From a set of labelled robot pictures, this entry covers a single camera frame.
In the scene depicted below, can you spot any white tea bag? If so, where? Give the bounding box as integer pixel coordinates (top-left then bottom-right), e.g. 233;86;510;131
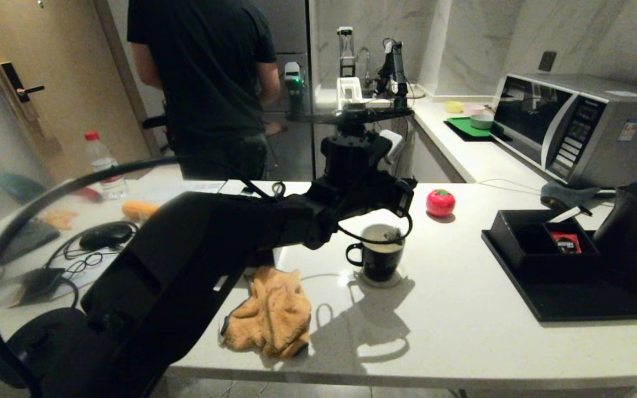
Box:
384;213;403;245

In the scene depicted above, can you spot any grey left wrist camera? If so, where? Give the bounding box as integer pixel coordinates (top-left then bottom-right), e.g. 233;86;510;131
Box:
378;130;406;165

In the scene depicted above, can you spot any yellow corn cob toy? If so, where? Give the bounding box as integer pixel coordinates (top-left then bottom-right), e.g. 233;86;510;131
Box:
122;201;161;222

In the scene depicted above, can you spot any green cutting mat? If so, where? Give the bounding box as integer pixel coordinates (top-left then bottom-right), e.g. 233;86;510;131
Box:
443;116;504;142

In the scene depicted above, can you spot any black mug white inside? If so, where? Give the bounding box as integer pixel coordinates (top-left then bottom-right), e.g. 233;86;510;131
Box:
346;223;407;282

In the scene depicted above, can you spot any small orange rag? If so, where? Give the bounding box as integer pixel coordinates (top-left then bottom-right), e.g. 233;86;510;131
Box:
41;209;80;230

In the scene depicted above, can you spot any black rectangular tray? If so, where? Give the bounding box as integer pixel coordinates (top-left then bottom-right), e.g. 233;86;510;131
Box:
482;229;637;322

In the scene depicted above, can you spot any white power cable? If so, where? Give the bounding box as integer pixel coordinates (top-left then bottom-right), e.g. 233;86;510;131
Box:
476;178;618;197

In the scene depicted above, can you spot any black teleoperation rig stand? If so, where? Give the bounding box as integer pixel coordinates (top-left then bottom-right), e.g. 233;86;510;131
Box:
286;106;414;139

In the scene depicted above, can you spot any person's right forearm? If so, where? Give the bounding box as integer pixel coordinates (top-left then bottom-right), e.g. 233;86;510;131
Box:
259;62;281;108

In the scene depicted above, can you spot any grey refrigerator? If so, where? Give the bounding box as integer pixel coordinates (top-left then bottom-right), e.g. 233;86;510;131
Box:
266;0;316;182

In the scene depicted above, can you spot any beige wooden door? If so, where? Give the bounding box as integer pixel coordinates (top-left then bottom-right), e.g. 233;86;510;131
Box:
0;0;153;179

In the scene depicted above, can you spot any silver microwave oven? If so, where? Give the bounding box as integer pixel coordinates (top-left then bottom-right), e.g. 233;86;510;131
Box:
493;72;637;190

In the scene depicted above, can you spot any red sachet packet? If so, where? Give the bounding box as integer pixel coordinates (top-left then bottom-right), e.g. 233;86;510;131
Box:
551;232;583;255

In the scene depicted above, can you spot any chrome faucet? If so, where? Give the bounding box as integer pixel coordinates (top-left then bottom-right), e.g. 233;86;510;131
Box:
356;47;373;89

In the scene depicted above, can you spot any person's left forearm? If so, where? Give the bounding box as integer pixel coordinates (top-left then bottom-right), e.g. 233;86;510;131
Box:
132;44;163;92

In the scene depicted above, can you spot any white plastic stand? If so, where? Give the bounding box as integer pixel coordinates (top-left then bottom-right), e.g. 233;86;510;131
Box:
336;76;364;111

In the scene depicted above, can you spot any person in black shirt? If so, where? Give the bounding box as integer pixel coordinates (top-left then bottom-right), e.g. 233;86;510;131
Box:
127;0;281;180

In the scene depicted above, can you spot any red tomato-shaped timer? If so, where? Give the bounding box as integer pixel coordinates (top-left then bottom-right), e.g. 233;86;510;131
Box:
426;189;457;218

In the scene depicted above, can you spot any black compartment organizer box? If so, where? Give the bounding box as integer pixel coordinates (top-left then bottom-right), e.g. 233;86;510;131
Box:
490;209;602;280

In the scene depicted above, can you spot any dark grey cloth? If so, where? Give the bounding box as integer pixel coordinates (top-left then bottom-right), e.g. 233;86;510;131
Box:
541;181;602;211

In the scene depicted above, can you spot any round white coaster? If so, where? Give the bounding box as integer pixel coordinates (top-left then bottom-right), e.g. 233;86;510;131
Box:
358;265;409;289

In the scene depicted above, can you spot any teal cloth bundle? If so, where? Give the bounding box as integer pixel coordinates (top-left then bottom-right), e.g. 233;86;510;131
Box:
0;172;47;202

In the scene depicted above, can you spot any black tripod stand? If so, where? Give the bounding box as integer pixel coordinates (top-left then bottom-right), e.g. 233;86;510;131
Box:
142;113;170;133

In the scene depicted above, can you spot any clear water bottle red cap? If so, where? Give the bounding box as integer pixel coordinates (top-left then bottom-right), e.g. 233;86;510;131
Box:
84;131;129;201

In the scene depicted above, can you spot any grey device green light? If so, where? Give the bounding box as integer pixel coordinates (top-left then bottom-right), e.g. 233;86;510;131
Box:
284;61;304;117

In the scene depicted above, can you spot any white stick sachet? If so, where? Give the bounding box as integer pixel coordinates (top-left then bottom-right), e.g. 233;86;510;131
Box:
550;206;593;223

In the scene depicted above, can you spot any black door lock handle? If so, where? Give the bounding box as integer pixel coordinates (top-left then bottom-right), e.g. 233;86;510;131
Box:
0;62;46;123

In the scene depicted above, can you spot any dark grey wallet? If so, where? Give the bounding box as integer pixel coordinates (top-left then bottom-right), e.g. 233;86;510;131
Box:
0;220;62;265

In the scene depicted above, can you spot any black computer mouse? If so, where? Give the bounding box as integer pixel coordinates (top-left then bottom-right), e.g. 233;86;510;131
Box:
80;222;135;250

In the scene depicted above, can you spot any thin black mouse cable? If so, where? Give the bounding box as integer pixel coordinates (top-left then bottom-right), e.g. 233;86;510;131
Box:
46;221;142;277

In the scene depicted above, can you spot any orange microfibre cloth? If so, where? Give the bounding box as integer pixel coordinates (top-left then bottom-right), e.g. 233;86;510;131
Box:
220;266;312;360

